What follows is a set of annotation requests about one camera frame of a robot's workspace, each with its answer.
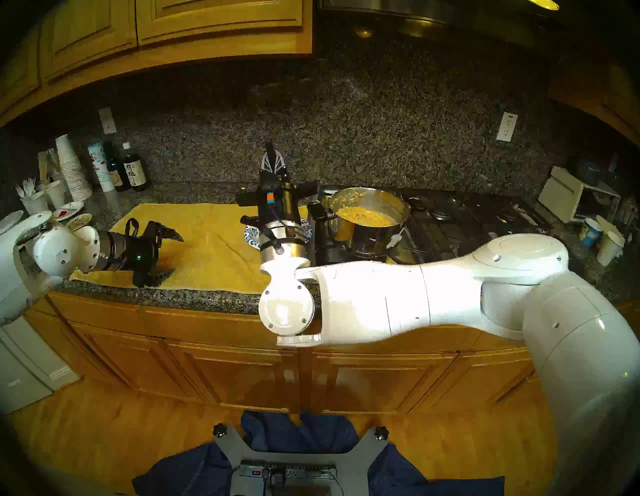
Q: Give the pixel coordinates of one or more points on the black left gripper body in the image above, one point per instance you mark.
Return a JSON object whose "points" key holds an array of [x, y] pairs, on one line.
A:
{"points": [[142, 252]]}

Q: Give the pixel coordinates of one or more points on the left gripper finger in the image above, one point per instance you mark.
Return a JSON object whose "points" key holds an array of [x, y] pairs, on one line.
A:
{"points": [[167, 231], [152, 278]]}

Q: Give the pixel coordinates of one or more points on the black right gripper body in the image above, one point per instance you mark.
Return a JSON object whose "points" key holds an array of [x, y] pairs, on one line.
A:
{"points": [[285, 200]]}

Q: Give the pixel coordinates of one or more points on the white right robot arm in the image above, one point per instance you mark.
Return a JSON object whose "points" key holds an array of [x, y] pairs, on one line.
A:
{"points": [[375, 300]]}

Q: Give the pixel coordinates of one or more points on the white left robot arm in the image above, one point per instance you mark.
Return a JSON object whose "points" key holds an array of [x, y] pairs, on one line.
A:
{"points": [[60, 252]]}

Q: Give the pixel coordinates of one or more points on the blue patterned paper bowl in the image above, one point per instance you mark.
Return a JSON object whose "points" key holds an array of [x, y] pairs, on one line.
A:
{"points": [[251, 236]]}

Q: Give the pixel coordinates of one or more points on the cooked oatmeal mass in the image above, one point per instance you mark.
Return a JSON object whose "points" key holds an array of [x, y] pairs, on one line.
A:
{"points": [[362, 215]]}

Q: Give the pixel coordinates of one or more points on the plain white bowl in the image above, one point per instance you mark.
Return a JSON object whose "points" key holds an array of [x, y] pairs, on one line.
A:
{"points": [[10, 221]]}

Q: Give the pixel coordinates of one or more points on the yellow towel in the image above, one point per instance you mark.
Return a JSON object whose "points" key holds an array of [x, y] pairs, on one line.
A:
{"points": [[210, 250]]}

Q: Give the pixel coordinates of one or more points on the wooden drawer front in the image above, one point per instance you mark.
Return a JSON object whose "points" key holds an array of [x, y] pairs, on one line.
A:
{"points": [[450, 344], [210, 327], [95, 307]]}

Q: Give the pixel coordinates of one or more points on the soy sauce bottle white label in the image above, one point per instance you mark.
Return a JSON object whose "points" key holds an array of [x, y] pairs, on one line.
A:
{"points": [[135, 172]]}

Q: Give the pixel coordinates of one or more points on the small dark sauce bottle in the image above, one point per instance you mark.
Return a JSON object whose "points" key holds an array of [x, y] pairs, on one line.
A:
{"points": [[116, 177]]}

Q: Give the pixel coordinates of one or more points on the white saucer red smear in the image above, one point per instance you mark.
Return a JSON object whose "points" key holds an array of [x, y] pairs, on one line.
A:
{"points": [[70, 207]]}

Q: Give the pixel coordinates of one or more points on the wooden lower cabinet door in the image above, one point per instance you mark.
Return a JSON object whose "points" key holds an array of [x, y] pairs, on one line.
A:
{"points": [[240, 375], [375, 382], [140, 365], [470, 380]]}

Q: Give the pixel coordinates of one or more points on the wooden cabinet door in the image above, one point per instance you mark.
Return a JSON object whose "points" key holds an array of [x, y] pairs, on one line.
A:
{"points": [[20, 70], [470, 380], [240, 375], [85, 35], [220, 15], [140, 365], [375, 382]]}

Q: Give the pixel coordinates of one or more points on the stainless steel pot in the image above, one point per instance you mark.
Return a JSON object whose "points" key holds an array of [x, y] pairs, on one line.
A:
{"points": [[365, 240]]}

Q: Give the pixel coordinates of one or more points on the white blue cylindrical canister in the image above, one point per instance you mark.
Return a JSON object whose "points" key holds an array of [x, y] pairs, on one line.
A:
{"points": [[101, 170]]}

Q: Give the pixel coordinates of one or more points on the stack of paper cups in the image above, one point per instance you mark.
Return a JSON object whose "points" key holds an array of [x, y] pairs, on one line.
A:
{"points": [[75, 175]]}

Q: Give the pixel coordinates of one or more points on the paper cup holding forks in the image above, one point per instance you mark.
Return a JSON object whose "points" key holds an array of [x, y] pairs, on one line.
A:
{"points": [[36, 204]]}

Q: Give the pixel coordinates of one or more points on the white plastic fork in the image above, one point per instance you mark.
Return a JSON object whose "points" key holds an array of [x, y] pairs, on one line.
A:
{"points": [[20, 191], [29, 186]]}

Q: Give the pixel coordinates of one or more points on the wooden stirrer sticks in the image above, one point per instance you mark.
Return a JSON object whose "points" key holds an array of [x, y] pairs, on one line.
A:
{"points": [[43, 165]]}

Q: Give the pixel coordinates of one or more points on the wooden upper cabinet door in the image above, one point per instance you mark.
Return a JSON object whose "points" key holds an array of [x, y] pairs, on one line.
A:
{"points": [[85, 35], [20, 70], [220, 15]]}

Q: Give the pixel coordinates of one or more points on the white kitchen appliance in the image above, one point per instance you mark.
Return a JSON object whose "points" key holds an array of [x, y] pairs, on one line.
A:
{"points": [[25, 370]]}

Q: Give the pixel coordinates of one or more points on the steel gas stove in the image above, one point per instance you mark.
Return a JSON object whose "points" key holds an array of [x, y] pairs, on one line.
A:
{"points": [[450, 220]]}

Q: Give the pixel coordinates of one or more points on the black base knob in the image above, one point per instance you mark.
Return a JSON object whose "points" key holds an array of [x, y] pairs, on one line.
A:
{"points": [[220, 430], [381, 432]]}

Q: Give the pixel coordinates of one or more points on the steel range hood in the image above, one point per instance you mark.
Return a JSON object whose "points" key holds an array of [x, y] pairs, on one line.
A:
{"points": [[425, 20]]}

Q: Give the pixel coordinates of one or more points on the dark blue cloth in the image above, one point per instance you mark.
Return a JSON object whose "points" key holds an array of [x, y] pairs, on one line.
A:
{"points": [[280, 432]]}

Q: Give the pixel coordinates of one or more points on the white toaster oven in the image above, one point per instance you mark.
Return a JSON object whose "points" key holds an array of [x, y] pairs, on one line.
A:
{"points": [[557, 192]]}

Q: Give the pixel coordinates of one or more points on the dark kettle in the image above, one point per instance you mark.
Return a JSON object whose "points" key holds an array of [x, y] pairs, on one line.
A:
{"points": [[587, 169]]}

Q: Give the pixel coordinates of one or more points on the blue printed paper cup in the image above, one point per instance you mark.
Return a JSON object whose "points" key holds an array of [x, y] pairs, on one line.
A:
{"points": [[591, 234]]}

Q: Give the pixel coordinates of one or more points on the yellow hood light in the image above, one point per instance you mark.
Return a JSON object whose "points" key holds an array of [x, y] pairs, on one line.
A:
{"points": [[545, 4]]}

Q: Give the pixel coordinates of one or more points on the wooden upper cabinet frame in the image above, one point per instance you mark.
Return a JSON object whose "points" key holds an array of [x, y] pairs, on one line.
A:
{"points": [[225, 50]]}

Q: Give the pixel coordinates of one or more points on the wooden cabinet frame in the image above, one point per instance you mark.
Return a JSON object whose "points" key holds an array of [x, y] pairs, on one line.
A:
{"points": [[225, 50], [305, 370]]}

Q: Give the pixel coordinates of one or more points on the white wall outlet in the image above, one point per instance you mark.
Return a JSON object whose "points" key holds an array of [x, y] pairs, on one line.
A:
{"points": [[107, 121], [507, 126]]}

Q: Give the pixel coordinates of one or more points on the wooden lower cabinet frame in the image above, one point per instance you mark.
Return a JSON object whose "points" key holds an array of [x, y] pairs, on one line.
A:
{"points": [[305, 370]]}

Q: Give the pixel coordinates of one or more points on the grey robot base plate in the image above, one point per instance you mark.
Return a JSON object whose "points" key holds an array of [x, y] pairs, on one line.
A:
{"points": [[360, 460]]}

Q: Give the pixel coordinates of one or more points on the wooden corner wall cabinet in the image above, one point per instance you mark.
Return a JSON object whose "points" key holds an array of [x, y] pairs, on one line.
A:
{"points": [[617, 100]]}

